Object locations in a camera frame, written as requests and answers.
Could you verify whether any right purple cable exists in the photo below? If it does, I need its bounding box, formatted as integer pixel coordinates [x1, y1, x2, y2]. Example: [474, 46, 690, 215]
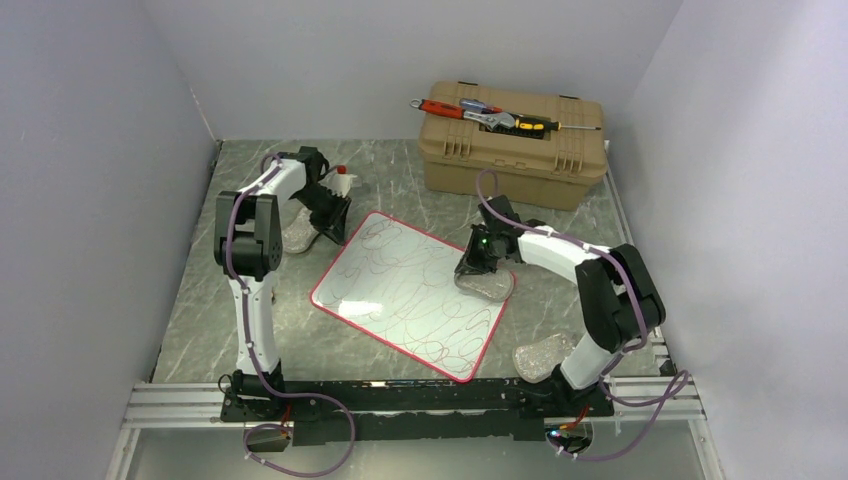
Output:
[475, 168, 692, 464]

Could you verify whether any red framed whiteboard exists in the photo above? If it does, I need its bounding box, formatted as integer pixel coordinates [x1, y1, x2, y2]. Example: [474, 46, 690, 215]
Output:
[310, 211, 508, 383]

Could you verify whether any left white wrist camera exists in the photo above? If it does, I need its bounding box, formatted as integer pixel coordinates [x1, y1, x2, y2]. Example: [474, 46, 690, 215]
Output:
[324, 165, 360, 197]

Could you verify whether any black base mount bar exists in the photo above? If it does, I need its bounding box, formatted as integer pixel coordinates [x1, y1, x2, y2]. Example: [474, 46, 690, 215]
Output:
[220, 377, 614, 446]

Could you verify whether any red handled adjustable wrench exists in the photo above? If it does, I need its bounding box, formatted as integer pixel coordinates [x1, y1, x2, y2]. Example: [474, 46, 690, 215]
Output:
[409, 99, 517, 130]

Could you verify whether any yellow black screwdriver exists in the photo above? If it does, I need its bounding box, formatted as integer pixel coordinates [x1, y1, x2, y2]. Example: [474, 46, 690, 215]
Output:
[515, 116, 601, 131]

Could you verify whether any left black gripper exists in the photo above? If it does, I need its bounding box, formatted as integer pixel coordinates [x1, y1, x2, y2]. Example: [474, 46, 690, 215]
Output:
[294, 186, 353, 246]

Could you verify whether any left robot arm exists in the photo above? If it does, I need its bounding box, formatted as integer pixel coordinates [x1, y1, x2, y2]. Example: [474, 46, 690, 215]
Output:
[213, 146, 351, 420]

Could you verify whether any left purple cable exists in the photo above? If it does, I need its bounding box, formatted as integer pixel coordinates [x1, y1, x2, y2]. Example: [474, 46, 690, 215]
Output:
[223, 152, 358, 478]

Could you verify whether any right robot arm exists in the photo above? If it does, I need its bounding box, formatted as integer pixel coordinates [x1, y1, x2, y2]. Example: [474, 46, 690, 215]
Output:
[454, 195, 666, 415]

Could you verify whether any aluminium rail frame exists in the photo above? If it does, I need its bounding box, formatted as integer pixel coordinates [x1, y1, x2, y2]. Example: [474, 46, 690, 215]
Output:
[105, 376, 727, 480]

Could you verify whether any purple cable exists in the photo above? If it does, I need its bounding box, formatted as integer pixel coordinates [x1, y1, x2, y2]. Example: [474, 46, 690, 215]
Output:
[223, 152, 358, 478]
[475, 168, 692, 464]

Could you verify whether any blue red screwdriver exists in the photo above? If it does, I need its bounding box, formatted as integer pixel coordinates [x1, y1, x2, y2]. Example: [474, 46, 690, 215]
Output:
[459, 98, 503, 114]

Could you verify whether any tan plastic toolbox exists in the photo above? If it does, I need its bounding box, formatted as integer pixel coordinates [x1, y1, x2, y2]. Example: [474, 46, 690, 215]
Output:
[414, 81, 608, 210]

